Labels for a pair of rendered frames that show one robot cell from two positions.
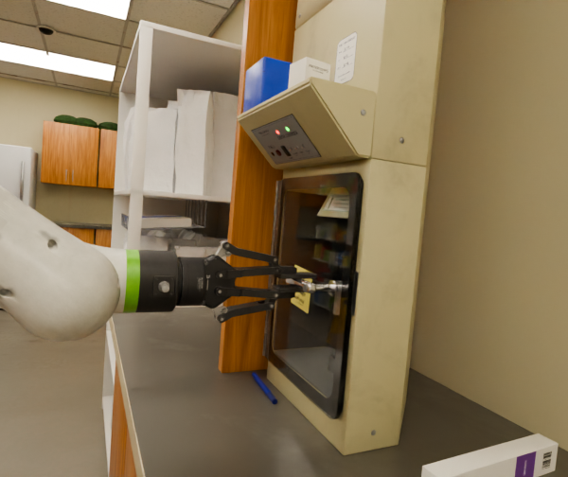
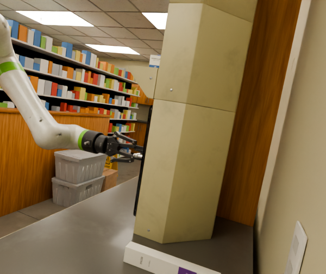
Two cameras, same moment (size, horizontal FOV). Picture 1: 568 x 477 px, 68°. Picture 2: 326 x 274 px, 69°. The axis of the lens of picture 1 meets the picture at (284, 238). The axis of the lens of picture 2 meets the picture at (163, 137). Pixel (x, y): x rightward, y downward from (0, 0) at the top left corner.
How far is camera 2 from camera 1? 0.73 m
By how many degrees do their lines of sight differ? 45
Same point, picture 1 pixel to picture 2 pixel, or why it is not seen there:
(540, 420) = not seen: outside the picture
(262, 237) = not seen: hidden behind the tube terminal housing
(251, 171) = not seen: hidden behind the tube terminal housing
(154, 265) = (87, 135)
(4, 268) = (30, 125)
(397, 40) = (170, 42)
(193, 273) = (99, 141)
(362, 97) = (150, 71)
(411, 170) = (176, 105)
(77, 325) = (41, 143)
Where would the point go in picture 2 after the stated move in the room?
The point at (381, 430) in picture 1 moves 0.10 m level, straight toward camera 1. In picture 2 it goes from (152, 231) to (125, 234)
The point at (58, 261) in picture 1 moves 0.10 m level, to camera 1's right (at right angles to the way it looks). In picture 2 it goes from (39, 125) to (48, 130)
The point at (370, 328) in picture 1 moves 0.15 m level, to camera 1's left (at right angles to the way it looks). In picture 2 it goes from (149, 179) to (124, 166)
